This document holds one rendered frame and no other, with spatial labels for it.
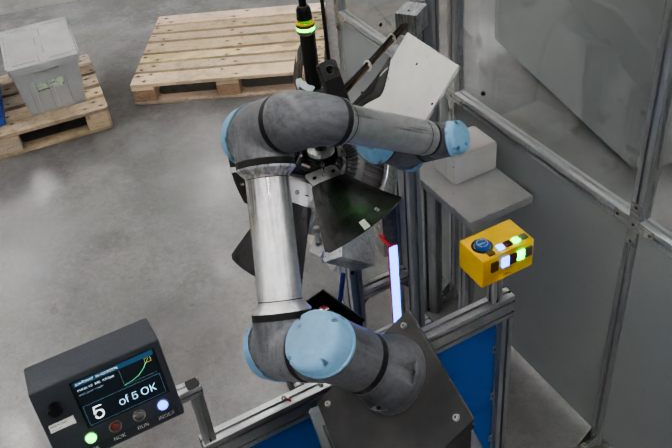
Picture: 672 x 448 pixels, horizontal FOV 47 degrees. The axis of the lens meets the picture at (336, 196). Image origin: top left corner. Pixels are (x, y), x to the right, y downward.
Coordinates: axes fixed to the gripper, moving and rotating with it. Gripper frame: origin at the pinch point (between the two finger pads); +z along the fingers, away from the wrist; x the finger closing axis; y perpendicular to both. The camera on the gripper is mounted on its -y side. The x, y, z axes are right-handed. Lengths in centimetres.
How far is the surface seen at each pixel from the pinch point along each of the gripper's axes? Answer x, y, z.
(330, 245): -10.7, 31.2, -25.8
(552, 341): 69, 120, -22
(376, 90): 13.4, 3.9, -10.3
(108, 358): -67, 20, -42
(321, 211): -7.6, 29.0, -15.6
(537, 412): 60, 147, -28
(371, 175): 13.9, 34.8, -2.8
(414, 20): 48, 10, 28
